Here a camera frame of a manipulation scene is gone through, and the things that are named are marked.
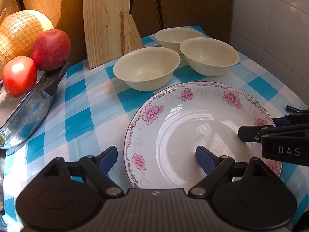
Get cream bowl right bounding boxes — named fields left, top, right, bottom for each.
left=180, top=37, right=240, bottom=77

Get blue checkered tablecloth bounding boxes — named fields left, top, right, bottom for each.
left=1, top=55, right=307, bottom=231

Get cream bowl near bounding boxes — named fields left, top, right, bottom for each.
left=113, top=47, right=181, bottom=92

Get yellow pomelo in net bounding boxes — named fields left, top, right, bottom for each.
left=0, top=10, right=53, bottom=71

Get cream bowl far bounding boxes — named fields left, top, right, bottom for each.
left=154, top=27, right=203, bottom=55

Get cream bowl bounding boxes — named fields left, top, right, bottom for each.
left=154, top=27, right=203, bottom=55
left=113, top=47, right=181, bottom=92
left=180, top=37, right=240, bottom=77

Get red apple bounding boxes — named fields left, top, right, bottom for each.
left=31, top=29, right=71, bottom=71

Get white plate pink flowers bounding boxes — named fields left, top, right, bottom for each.
left=124, top=82, right=273, bottom=190

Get steel pan with lid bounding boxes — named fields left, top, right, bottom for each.
left=1, top=61, right=70, bottom=149

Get red tomato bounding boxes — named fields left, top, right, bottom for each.
left=3, top=56, right=37, bottom=97

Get wooden knife block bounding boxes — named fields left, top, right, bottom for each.
left=82, top=0, right=143, bottom=69

